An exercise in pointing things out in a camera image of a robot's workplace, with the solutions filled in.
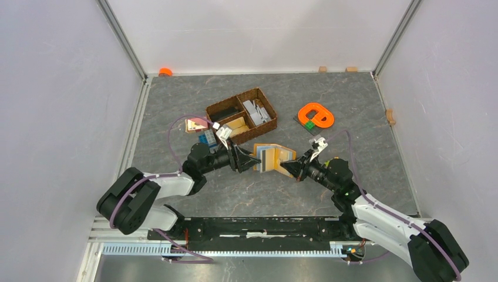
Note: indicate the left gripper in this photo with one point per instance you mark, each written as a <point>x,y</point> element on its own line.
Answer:
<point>240,159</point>

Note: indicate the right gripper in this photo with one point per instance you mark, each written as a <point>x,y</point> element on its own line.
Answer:
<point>299,168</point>

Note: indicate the yellow leather card holder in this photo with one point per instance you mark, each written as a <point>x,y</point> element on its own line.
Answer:
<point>271,156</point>

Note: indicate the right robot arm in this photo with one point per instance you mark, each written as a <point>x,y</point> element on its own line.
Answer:
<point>429,248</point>

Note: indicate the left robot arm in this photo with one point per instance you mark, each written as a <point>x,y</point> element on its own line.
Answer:
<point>136,199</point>

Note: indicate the gold VIP cards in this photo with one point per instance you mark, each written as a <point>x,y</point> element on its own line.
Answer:
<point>238,126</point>

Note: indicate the silver cards pile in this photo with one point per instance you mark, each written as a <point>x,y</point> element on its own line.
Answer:
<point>258,114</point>

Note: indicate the black cards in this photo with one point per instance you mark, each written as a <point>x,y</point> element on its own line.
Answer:
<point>225,113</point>

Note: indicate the pink card box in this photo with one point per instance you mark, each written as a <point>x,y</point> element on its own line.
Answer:
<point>195,125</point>

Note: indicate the blue toy brick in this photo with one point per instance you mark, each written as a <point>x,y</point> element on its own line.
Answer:
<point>208,137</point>

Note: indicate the green toy brick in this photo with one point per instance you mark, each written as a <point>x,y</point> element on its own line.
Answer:
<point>309,125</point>

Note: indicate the brown woven basket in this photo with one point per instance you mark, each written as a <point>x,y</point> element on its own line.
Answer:
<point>255,131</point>

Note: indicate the orange tape roll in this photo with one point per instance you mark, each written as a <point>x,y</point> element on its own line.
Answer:
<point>165,72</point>

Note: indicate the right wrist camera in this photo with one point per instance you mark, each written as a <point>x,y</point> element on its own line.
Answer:
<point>318,144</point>

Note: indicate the orange plastic ring toy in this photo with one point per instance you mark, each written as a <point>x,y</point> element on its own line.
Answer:
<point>317,113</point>

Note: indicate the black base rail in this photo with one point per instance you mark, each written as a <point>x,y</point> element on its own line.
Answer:
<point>306,233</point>

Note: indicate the wooden clip on wall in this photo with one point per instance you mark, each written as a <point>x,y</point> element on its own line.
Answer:
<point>390,117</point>

